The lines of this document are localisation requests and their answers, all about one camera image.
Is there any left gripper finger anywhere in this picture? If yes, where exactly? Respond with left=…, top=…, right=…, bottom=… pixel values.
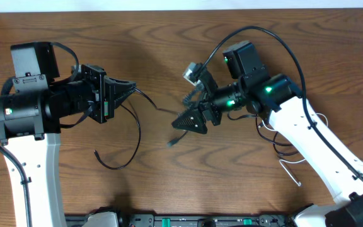
left=105, top=76, right=136, bottom=91
left=108, top=88, right=136, bottom=109

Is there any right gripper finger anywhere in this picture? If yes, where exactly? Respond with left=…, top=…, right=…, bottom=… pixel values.
left=182, top=87, right=202, bottom=106
left=171, top=108, right=207, bottom=134

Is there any black USB cable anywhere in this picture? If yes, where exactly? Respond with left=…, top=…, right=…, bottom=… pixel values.
left=93, top=87, right=189, bottom=171

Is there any white USB cable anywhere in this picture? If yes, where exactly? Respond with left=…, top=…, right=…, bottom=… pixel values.
left=260, top=112, right=329, bottom=187

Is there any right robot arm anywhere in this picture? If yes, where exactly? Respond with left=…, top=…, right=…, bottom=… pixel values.
left=172, top=41, right=363, bottom=226

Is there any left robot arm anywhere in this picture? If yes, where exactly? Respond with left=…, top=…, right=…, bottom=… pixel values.
left=0, top=42, right=136, bottom=226

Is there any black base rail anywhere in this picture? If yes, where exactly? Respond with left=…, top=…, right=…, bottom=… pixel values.
left=65, top=207, right=294, bottom=227

